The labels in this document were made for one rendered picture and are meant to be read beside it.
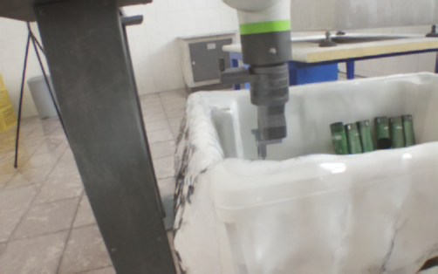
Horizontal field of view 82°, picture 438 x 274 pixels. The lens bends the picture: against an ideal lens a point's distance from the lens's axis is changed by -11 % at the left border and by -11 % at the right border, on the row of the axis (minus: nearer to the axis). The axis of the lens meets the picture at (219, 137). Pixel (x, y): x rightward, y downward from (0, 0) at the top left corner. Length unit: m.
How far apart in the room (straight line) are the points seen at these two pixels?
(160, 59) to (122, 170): 4.18
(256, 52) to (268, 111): 0.11
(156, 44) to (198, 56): 0.88
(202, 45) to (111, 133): 3.59
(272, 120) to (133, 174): 0.27
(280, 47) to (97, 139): 0.34
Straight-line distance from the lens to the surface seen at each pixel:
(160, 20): 4.64
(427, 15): 1.19
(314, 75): 1.70
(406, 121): 0.79
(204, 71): 4.05
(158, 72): 4.65
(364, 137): 0.71
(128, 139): 0.48
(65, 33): 0.47
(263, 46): 0.49
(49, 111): 4.55
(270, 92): 0.51
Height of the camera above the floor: 0.82
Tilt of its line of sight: 21 degrees down
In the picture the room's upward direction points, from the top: 7 degrees counter-clockwise
